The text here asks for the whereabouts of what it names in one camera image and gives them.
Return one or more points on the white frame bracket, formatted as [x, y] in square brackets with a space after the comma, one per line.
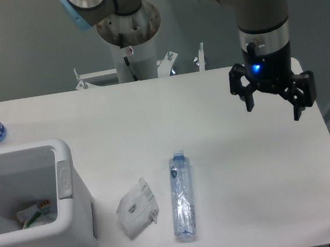
[96, 79]
[168, 66]

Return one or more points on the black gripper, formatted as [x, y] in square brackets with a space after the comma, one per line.
[267, 63]

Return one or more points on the clear plastic bottle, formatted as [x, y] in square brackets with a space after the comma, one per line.
[182, 198]

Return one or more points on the white trash can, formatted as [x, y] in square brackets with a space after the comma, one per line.
[38, 171]

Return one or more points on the white frame bracket left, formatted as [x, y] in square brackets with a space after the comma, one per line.
[96, 79]

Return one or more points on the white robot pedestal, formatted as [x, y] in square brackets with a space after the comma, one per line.
[132, 42]

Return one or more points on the green and white wrapper trash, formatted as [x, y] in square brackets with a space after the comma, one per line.
[36, 215]

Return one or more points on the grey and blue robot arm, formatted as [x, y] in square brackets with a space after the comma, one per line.
[251, 15]

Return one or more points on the white frame bracket right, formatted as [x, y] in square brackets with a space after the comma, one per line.
[168, 66]

